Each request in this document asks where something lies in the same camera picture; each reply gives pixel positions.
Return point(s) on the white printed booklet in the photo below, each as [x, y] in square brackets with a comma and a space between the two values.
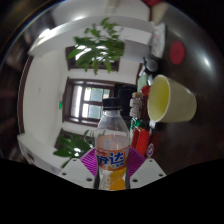
[159, 40]

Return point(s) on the green box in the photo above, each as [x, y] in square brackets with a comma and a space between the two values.
[135, 124]

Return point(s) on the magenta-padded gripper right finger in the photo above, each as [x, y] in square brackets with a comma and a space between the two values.
[150, 170]

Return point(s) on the green exit sign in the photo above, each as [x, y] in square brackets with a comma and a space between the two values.
[60, 105]

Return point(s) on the black chair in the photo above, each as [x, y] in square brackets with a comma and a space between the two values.
[126, 96]

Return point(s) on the small red round object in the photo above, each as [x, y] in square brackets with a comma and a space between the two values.
[145, 90]

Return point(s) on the green cloth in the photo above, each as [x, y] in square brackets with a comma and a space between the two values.
[142, 81]

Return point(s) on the flat round red coaster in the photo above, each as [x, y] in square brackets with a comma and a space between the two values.
[177, 52]

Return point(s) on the dark wood framed window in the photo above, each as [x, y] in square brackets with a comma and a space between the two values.
[75, 65]

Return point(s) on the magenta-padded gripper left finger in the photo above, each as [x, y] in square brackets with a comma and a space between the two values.
[76, 172]

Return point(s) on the round printed sticker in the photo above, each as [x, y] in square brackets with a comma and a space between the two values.
[149, 150]

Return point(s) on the clear orange drink bottle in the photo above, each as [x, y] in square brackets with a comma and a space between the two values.
[111, 146]

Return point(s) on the dark wooden double door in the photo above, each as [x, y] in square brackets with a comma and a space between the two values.
[86, 101]

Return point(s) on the red carpeted staircase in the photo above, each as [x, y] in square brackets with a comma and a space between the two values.
[151, 2]

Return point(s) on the yellow cup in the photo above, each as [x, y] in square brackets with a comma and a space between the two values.
[176, 100]

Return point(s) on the potted plant in white pot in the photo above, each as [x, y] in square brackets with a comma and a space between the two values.
[71, 148]
[100, 46]

